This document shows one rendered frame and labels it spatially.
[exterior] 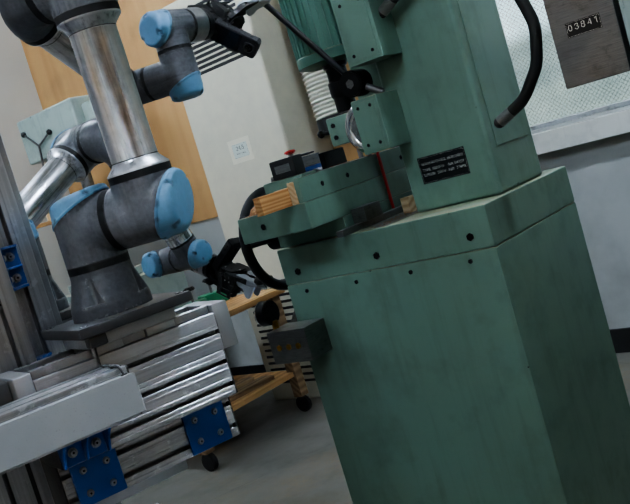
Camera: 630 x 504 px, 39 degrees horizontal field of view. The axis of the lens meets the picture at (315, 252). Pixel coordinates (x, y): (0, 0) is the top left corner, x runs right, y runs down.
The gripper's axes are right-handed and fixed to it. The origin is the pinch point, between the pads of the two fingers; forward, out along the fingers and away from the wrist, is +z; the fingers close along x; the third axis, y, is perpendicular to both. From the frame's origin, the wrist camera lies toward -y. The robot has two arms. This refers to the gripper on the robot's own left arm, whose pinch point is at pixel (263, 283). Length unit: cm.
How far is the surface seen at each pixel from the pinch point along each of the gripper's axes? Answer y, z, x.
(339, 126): -49, 18, 0
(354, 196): -36.6, 31.4, 8.7
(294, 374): 82, -50, -88
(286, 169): -35.8, 7.5, 5.5
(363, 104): -60, 35, 16
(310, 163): -36.5, 8.4, -2.7
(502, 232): -41, 71, 11
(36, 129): 21, -215, -76
